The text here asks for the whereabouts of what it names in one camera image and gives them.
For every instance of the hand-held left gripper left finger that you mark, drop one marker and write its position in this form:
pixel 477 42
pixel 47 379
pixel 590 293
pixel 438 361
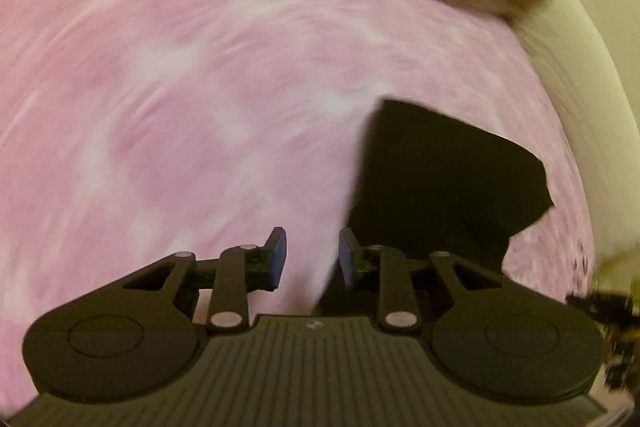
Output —
pixel 278 257

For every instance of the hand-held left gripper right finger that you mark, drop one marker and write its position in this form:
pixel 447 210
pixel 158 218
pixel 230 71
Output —
pixel 346 259

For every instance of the black cloth garment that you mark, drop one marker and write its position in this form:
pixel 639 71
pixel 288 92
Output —
pixel 440 182

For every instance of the pink mottled blanket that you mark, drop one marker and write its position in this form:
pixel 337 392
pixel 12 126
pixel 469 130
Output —
pixel 150 107

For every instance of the cream padded headboard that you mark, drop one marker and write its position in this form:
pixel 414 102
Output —
pixel 575 97

